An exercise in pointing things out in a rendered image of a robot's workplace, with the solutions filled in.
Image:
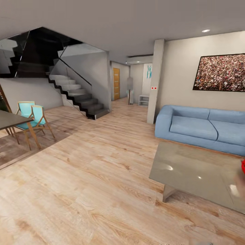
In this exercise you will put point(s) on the door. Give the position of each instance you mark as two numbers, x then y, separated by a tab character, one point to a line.
116	84

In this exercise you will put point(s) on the coffee table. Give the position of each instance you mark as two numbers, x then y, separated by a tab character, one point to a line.
216	178

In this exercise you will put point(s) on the standing mirror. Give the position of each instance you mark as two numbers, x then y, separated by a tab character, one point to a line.
130	90

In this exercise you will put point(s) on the picture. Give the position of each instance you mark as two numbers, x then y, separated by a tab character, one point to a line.
221	73

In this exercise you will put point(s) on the breakfast table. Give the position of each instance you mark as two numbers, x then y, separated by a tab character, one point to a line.
9	120

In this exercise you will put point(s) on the straight chair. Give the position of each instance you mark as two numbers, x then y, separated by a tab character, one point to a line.
39	119
25	108

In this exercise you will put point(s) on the stairs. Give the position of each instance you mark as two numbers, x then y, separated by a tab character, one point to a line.
36	54

